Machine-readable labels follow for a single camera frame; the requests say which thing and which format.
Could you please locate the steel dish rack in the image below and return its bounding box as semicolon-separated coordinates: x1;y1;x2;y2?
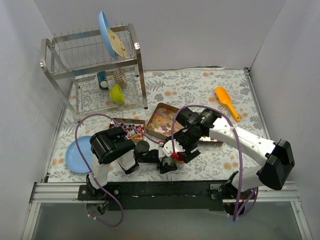
39;23;148;121

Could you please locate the cream floral plate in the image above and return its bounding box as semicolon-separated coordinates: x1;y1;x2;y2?
106;28;128;58

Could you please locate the yellow plastic scoop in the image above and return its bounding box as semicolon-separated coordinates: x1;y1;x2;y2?
215;86;241;122

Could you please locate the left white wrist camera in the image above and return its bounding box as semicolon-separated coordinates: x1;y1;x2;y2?
158;141;167;162

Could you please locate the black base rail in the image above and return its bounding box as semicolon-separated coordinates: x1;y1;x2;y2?
77;180;257;212

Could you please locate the blue plate on table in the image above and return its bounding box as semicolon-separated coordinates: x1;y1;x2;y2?
65;135;93;174

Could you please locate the clear glass jar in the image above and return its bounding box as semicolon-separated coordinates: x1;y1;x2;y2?
171;159;185;169

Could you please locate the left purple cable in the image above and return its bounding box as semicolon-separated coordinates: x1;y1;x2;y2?
74;113;162;228

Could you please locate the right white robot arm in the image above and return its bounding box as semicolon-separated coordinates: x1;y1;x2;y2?
174;107;295;199

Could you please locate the tin of pastel gummies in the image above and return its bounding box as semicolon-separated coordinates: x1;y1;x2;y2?
146;102;179;140

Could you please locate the floral table mat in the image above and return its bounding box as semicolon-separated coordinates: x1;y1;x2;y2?
48;70;267;183

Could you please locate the red jar lid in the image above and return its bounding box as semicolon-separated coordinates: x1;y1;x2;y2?
174;152;184;163

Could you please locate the green bowl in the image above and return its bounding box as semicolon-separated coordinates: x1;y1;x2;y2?
109;84;125;104

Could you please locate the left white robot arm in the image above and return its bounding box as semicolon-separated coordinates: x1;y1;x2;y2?
86;127;178;200

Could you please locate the purple cable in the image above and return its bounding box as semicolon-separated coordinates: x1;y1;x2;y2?
74;113;162;228
171;104;260;222

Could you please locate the blue plate in rack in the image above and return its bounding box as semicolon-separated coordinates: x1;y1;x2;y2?
98;11;118;59

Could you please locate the tin of lollipops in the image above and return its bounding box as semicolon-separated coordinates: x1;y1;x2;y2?
108;118;146;144

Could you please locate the tin of star candies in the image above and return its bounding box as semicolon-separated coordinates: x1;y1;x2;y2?
198;136;223;147

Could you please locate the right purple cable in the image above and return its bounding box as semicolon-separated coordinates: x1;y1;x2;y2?
171;104;260;222

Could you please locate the blue white mug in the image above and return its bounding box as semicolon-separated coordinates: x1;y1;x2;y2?
95;71;109;91

